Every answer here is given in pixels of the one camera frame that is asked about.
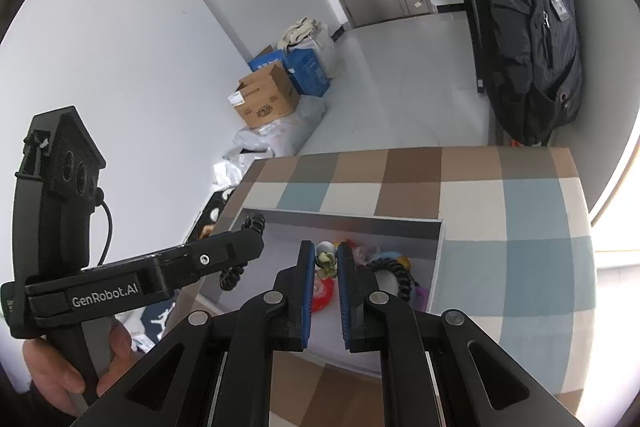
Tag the silver plastic wrap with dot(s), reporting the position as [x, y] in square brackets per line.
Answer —
[280, 132]

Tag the green white hair ornament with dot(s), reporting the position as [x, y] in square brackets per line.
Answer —
[326, 261]

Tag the red round disc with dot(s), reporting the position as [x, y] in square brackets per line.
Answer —
[322, 299]

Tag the checkered tablecloth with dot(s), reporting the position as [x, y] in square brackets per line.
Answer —
[525, 257]

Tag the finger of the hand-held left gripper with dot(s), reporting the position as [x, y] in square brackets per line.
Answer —
[210, 259]

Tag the brown cardboard carton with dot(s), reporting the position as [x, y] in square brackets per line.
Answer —
[270, 99]

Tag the black backpack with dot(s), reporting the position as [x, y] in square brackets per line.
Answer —
[525, 32]

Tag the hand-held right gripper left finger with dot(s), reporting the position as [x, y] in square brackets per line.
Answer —
[306, 297]

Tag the person's left hand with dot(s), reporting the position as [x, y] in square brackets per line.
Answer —
[50, 372]

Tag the white cloth bag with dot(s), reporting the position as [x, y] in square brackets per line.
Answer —
[305, 29]

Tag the navy bag with white logo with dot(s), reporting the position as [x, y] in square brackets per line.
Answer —
[155, 317]

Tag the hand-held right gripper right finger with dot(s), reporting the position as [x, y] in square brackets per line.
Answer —
[345, 297]

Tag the grey cardboard box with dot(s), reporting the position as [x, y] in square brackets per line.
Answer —
[375, 227]

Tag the blue cardboard carton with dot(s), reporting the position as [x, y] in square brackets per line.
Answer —
[310, 69]

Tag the black frame with holes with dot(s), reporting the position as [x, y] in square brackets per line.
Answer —
[215, 209]

